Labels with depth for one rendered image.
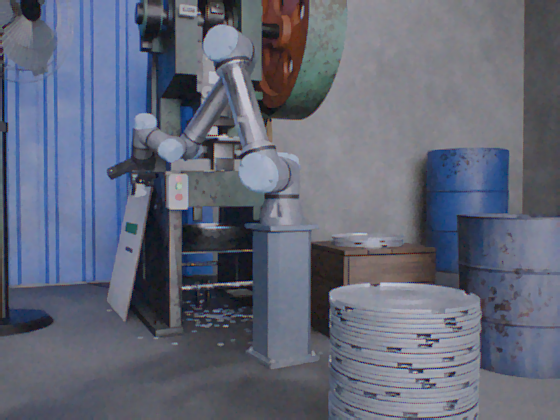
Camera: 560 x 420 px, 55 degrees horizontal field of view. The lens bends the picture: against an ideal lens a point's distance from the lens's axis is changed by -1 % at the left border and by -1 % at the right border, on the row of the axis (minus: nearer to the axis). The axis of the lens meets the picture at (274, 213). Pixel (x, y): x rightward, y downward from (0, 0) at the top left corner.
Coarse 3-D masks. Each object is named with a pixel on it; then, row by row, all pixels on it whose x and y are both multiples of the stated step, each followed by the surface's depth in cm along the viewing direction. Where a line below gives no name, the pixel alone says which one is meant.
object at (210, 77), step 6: (204, 60) 235; (210, 60) 236; (204, 66) 235; (210, 66) 236; (204, 72) 235; (210, 72) 236; (204, 78) 235; (210, 78) 236; (216, 78) 237; (204, 84) 235; (210, 84) 236; (204, 90) 234; (210, 90) 235; (198, 96) 237; (204, 96) 234; (198, 102) 237; (198, 108) 238; (228, 108) 236; (222, 114) 236; (228, 114) 237
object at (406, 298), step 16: (336, 288) 115; (352, 288) 118; (368, 288) 118; (384, 288) 118; (400, 288) 118; (416, 288) 117; (432, 288) 117; (448, 288) 115; (352, 304) 98; (368, 304) 100; (384, 304) 100; (400, 304) 100; (416, 304) 100; (432, 304) 100; (448, 304) 100; (464, 304) 100
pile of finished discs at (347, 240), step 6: (342, 234) 228; (348, 234) 229; (354, 234) 230; (360, 234) 230; (366, 234) 230; (378, 234) 229; (384, 234) 227; (330, 240) 216; (336, 240) 210; (342, 240) 207; (348, 240) 205; (354, 240) 212; (360, 240) 203; (366, 240) 202; (372, 240) 202; (378, 240) 202; (384, 240) 202; (390, 240) 204; (396, 240) 205; (402, 240) 210; (348, 246) 205; (354, 246) 203; (360, 246) 203; (366, 246) 202; (372, 246) 202; (378, 246) 202; (384, 246) 204; (390, 246) 203; (396, 246) 205
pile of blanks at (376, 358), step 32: (352, 320) 98; (384, 320) 94; (416, 320) 92; (448, 320) 94; (352, 352) 98; (384, 352) 94; (416, 352) 93; (448, 352) 96; (352, 384) 98; (384, 384) 94; (416, 384) 93; (448, 384) 94; (352, 416) 99; (384, 416) 95; (416, 416) 93; (448, 416) 95
